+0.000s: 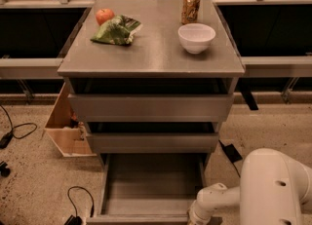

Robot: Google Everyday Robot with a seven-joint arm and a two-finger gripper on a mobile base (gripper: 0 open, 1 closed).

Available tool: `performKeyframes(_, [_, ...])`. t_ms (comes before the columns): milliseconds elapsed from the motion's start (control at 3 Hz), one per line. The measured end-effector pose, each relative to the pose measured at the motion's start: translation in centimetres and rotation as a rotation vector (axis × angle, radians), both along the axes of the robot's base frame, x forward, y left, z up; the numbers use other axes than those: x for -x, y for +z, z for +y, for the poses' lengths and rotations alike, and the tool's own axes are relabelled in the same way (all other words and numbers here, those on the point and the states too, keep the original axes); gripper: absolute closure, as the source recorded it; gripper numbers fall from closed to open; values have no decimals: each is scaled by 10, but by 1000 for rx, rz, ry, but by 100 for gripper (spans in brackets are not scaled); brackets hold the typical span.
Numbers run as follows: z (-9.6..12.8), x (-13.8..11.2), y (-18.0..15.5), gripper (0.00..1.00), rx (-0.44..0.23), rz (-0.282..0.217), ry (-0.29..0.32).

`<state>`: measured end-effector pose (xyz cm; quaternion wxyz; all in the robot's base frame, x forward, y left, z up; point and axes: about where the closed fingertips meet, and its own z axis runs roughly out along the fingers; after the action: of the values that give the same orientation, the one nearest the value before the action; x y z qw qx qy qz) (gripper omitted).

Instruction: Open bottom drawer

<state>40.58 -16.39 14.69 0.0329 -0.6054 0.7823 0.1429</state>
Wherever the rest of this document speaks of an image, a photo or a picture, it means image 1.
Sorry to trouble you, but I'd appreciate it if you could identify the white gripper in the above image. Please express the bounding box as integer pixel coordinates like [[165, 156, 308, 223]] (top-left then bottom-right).
[[187, 183, 240, 225]]

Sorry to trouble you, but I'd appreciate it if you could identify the grey bottom drawer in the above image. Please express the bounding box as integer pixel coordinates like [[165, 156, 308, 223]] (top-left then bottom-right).
[[87, 153, 206, 225]]

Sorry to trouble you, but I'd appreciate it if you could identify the grey drawer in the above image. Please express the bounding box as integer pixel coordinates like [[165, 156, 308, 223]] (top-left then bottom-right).
[[87, 153, 206, 225], [87, 133, 218, 154], [68, 94, 234, 122]]

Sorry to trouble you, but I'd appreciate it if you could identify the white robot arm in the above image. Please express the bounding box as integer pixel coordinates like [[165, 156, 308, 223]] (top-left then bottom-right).
[[187, 148, 312, 225]]

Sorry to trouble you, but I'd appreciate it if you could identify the grey middle drawer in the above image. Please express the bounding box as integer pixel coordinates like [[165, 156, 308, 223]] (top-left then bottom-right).
[[87, 133, 218, 154]]

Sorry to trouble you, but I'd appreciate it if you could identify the grey drawer cabinet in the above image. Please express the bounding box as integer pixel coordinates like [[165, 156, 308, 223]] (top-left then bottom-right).
[[57, 0, 246, 178]]

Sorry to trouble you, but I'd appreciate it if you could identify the grey top drawer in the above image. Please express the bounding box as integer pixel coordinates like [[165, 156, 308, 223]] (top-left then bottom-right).
[[68, 94, 234, 122]]

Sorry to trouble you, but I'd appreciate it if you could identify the black power adapter right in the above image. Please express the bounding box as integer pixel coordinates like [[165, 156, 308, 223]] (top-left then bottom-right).
[[219, 141, 243, 176]]

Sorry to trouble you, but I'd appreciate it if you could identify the wooden box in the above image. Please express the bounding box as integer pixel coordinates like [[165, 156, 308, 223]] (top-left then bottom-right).
[[45, 85, 94, 157]]

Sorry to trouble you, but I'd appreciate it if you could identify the white bowl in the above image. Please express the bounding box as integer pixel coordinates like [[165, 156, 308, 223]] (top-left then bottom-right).
[[177, 23, 215, 54]]

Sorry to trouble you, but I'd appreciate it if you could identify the green chip bag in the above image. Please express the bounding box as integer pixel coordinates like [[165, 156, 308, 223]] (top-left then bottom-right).
[[91, 15, 142, 46]]

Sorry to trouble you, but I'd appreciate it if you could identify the brown drink can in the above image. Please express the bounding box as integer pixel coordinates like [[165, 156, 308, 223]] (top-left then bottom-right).
[[181, 0, 200, 24]]

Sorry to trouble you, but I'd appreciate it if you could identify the black object left edge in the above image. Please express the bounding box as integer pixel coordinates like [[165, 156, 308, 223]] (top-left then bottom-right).
[[0, 161, 11, 177]]

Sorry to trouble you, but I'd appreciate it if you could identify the red apple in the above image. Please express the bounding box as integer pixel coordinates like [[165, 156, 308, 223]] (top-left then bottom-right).
[[96, 9, 115, 25]]

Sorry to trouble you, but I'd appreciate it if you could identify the black cable bottom left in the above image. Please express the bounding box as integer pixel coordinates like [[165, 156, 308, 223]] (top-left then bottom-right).
[[63, 185, 96, 225]]

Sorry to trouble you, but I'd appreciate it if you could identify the black cable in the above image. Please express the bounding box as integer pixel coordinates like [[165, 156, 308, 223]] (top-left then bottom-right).
[[63, 185, 96, 225], [0, 104, 38, 149]]

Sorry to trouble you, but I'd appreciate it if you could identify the grey metal rail frame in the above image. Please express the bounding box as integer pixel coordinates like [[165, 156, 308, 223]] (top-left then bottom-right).
[[0, 0, 312, 79]]

